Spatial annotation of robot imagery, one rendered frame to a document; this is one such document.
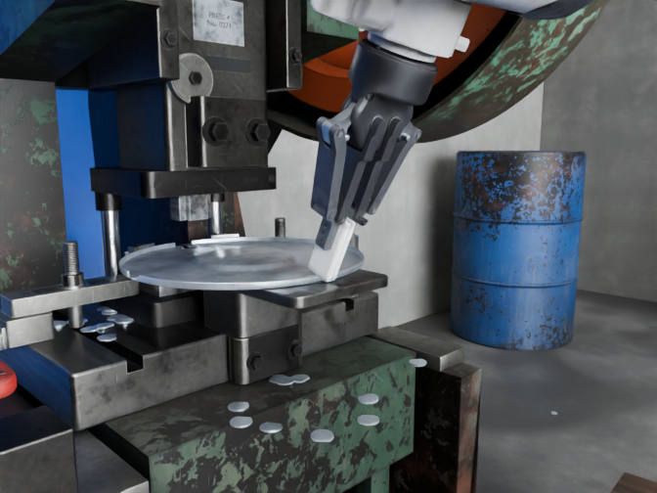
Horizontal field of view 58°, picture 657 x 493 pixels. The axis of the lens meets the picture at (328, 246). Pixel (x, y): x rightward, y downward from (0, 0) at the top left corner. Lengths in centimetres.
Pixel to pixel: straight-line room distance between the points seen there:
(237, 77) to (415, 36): 32
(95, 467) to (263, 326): 23
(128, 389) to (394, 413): 35
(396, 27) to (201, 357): 41
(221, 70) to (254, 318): 30
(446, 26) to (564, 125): 359
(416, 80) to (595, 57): 355
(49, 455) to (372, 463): 43
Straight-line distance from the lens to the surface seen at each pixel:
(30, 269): 94
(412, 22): 51
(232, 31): 78
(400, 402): 83
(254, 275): 65
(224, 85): 76
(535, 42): 89
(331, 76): 108
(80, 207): 198
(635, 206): 395
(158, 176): 72
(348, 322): 84
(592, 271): 408
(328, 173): 54
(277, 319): 71
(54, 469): 53
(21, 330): 73
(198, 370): 70
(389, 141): 57
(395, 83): 52
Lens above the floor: 92
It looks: 10 degrees down
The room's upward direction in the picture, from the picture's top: straight up
